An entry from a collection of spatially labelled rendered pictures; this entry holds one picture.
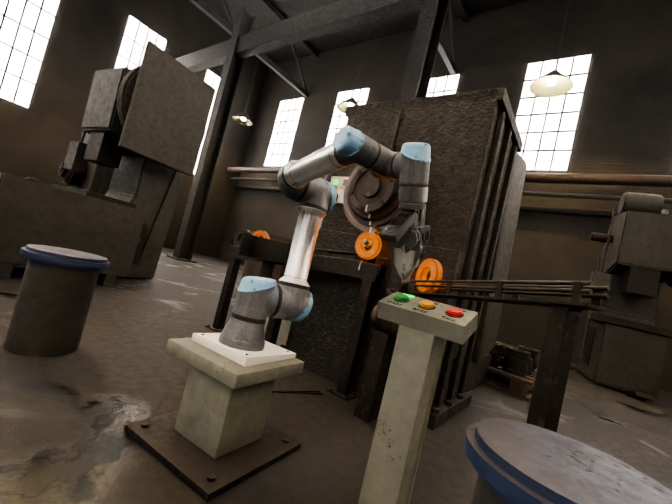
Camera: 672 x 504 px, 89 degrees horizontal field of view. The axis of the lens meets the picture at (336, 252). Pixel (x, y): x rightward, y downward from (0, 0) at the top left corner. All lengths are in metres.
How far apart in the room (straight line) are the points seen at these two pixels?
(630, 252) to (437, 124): 4.05
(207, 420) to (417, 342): 0.67
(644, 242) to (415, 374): 5.05
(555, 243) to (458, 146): 5.98
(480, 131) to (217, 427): 1.78
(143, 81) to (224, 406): 3.32
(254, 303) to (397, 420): 0.54
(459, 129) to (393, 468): 1.66
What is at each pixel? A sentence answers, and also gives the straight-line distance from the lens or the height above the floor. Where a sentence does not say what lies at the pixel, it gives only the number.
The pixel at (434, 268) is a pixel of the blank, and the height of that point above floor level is 0.74.
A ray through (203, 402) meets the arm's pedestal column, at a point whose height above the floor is 0.15.
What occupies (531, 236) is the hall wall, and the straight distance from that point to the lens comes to 7.93.
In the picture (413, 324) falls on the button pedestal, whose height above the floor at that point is 0.55.
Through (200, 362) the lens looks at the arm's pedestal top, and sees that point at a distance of 1.12.
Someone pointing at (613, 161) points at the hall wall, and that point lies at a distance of 8.31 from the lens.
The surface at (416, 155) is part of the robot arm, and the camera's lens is 0.91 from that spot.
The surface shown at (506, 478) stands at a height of 0.42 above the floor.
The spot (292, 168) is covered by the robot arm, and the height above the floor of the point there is 0.92.
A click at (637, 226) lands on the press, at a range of 5.81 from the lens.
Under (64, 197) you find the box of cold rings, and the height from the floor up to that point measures 0.68.
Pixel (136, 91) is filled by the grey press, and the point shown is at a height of 1.79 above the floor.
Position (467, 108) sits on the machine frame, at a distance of 2.13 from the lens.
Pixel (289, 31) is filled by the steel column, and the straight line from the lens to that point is 8.30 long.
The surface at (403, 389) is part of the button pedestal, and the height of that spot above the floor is 0.38.
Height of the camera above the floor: 0.64
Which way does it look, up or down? 3 degrees up
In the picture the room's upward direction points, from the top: 14 degrees clockwise
